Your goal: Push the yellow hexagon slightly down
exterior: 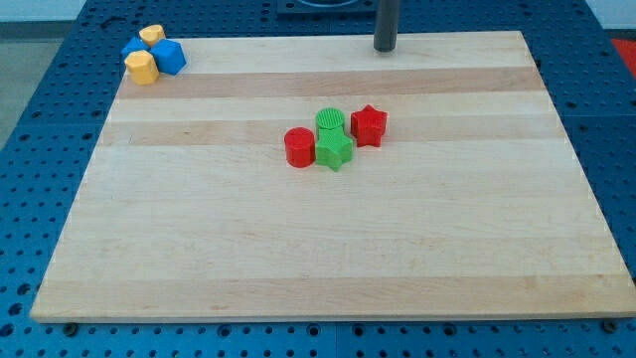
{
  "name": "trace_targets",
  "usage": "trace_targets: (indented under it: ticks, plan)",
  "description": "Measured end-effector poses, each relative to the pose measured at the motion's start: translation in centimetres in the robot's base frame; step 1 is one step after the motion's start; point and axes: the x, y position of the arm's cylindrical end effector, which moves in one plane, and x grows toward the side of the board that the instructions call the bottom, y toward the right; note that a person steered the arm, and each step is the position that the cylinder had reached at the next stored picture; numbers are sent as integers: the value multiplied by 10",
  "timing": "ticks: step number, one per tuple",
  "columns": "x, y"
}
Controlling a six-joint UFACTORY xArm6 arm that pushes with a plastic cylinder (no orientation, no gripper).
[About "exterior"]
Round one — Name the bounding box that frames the yellow block rear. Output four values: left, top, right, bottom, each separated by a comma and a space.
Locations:
138, 24, 166, 48

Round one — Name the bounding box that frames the red star block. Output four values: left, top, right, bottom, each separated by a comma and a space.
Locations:
350, 104, 389, 147

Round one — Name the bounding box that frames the green star block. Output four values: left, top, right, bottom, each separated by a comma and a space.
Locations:
315, 127, 353, 171

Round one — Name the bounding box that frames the yellow hexagon block front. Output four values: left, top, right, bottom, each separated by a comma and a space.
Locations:
124, 50, 159, 86

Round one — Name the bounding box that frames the blue block large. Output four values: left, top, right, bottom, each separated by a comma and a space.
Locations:
150, 39, 187, 76

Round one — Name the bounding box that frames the blue block small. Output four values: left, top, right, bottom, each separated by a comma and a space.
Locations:
120, 37, 149, 60

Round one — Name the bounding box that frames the wooden board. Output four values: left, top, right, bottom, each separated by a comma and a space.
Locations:
31, 31, 635, 323

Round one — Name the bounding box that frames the red cylinder block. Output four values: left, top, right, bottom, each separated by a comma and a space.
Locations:
284, 127, 316, 168

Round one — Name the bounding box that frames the green cylinder block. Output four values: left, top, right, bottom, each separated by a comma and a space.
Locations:
315, 107, 345, 130

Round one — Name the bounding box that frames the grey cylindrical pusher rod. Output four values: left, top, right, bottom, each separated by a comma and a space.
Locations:
374, 0, 400, 53

